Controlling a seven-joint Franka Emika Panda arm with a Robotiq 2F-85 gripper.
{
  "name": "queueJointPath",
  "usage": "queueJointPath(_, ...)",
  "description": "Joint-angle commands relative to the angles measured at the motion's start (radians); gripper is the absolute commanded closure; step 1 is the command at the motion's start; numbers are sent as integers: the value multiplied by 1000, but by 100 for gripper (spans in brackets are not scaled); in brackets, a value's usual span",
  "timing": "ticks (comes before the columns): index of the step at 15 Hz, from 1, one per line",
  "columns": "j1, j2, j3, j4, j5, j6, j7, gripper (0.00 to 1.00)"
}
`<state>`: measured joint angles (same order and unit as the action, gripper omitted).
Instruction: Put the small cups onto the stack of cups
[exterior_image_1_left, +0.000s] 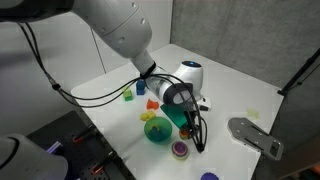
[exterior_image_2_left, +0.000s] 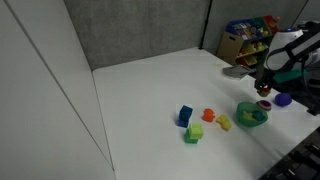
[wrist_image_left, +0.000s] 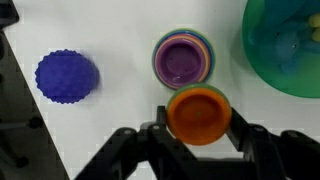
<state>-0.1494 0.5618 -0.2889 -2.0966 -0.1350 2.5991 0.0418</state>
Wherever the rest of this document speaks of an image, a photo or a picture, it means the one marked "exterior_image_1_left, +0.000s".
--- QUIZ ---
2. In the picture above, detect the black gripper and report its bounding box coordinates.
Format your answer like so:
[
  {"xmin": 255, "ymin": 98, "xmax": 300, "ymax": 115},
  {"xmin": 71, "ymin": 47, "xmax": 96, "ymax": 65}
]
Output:
[{"xmin": 182, "ymin": 99, "xmax": 202, "ymax": 143}]

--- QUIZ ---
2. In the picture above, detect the small orange cup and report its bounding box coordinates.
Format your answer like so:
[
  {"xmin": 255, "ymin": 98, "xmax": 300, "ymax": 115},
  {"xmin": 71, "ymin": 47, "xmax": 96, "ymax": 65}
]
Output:
[{"xmin": 178, "ymin": 129, "xmax": 191, "ymax": 141}]

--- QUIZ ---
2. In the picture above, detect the purple round toy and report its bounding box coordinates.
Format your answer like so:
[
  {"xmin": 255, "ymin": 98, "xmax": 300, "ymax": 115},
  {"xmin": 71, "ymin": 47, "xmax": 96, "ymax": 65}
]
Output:
[{"xmin": 171, "ymin": 140, "xmax": 191, "ymax": 161}]

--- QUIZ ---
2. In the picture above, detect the green translucent bowl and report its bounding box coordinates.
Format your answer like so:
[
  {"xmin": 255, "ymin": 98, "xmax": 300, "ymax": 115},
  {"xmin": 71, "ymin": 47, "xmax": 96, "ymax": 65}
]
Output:
[{"xmin": 143, "ymin": 116, "xmax": 174, "ymax": 145}]

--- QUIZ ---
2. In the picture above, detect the teal rubber toy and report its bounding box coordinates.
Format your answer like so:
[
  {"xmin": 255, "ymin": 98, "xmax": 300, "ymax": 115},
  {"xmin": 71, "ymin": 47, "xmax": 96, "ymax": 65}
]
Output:
[{"xmin": 148, "ymin": 129, "xmax": 168, "ymax": 143}]

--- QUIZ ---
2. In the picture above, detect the purple scalloped cup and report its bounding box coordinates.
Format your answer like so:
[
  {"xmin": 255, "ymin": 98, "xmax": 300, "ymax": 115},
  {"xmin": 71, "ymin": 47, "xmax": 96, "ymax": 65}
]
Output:
[{"xmin": 200, "ymin": 171, "xmax": 220, "ymax": 180}]

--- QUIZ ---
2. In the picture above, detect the yellow duck rubber toy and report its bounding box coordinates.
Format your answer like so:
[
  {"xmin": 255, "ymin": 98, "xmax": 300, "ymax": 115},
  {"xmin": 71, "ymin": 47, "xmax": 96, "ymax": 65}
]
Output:
[{"xmin": 139, "ymin": 110, "xmax": 157, "ymax": 122}]

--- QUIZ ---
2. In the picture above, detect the orange rubber toy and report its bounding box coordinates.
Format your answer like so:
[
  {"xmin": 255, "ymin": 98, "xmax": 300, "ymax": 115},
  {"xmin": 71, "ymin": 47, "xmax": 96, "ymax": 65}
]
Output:
[{"xmin": 146, "ymin": 98, "xmax": 160, "ymax": 111}]

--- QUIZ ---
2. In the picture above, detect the grey metal mounting plate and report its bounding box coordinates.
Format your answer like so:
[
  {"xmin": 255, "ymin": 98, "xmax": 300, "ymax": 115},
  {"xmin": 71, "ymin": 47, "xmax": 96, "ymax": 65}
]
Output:
[{"xmin": 227, "ymin": 116, "xmax": 285, "ymax": 162}]

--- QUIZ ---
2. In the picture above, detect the yellow-green sticker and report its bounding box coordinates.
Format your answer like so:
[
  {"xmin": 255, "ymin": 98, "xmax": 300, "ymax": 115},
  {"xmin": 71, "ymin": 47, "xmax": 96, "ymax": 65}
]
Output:
[{"xmin": 246, "ymin": 108, "xmax": 261, "ymax": 120}]

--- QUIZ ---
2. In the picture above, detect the black tripod pole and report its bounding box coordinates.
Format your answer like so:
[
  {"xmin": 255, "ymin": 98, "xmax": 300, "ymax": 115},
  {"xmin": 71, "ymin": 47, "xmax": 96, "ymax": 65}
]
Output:
[{"xmin": 277, "ymin": 46, "xmax": 320, "ymax": 98}]

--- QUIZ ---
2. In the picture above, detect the black looped gripper cable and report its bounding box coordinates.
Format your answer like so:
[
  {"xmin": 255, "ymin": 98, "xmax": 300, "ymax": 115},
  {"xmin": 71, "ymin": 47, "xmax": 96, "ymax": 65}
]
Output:
[{"xmin": 184, "ymin": 74, "xmax": 209, "ymax": 154}]

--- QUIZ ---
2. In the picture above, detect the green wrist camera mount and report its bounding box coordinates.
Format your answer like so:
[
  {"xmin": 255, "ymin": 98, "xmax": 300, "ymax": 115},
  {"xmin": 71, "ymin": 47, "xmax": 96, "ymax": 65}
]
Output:
[{"xmin": 160, "ymin": 103, "xmax": 190, "ymax": 130}]

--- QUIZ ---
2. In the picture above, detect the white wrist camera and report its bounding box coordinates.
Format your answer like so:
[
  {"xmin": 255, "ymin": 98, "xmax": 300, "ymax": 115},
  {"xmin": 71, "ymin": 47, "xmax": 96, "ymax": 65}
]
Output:
[{"xmin": 195, "ymin": 96, "xmax": 213, "ymax": 113}]

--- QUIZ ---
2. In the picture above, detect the red-handled toggle clamp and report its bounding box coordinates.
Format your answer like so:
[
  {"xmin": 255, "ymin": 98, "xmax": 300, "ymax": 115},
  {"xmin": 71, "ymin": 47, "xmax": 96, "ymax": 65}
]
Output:
[
  {"xmin": 89, "ymin": 151, "xmax": 118, "ymax": 176},
  {"xmin": 71, "ymin": 124, "xmax": 96, "ymax": 145}
]

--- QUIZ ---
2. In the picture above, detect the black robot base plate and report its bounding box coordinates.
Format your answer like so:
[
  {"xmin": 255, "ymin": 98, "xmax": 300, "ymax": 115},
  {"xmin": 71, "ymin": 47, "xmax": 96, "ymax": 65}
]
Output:
[{"xmin": 26, "ymin": 110, "xmax": 136, "ymax": 180}]

